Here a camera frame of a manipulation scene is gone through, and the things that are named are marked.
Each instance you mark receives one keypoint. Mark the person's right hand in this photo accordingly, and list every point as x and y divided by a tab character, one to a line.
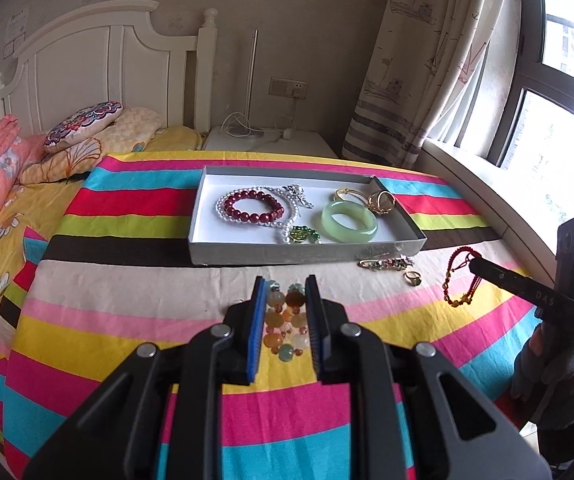
567	375

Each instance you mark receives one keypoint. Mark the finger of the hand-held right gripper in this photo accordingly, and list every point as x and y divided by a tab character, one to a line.
502	277

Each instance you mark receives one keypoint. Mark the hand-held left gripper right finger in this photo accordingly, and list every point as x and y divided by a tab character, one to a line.
315	325

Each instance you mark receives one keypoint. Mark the gold filigree bangle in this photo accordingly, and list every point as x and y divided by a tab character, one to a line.
347	191

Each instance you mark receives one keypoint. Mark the flower brooch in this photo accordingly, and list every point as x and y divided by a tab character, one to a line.
392	262

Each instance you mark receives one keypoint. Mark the striped bed sheet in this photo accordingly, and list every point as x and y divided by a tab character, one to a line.
117	300

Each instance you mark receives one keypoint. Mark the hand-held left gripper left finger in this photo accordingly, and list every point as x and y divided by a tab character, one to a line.
256	330

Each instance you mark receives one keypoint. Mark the white nightstand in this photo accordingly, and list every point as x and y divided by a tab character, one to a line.
292	146

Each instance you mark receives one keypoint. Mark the white wooden headboard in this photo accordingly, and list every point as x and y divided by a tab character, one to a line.
77	65

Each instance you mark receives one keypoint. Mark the embroidered cushion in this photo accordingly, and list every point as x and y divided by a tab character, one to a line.
84	122

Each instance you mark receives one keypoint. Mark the dark window frame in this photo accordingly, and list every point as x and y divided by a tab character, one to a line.
532	35

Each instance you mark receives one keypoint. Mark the white desk lamp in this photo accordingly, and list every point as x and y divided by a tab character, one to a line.
254	85

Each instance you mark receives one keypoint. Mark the yellow floral bed sheet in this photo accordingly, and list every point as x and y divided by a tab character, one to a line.
17	210

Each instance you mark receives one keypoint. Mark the white charger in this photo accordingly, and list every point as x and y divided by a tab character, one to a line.
288	134

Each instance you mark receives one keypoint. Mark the white window sill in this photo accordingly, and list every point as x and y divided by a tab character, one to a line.
467	175

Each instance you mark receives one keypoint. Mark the yellow patterned pillow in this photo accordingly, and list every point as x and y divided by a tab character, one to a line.
132	125

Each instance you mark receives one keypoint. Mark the light green jade bangle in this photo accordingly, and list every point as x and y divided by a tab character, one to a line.
329	220

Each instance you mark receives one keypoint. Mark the smooth gold bangle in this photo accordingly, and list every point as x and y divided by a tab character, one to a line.
373	204

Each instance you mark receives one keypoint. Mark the silver dragonfly brooch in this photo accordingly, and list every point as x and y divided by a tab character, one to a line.
297	192

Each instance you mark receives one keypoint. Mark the white wall notice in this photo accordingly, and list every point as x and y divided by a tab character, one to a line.
17	30

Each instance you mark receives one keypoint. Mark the grey cardboard box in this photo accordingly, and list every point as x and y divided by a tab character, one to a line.
237	240

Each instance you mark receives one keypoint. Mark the wall socket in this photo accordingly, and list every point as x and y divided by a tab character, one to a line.
287	87

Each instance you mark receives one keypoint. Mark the printed curtain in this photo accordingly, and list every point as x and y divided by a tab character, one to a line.
417	60

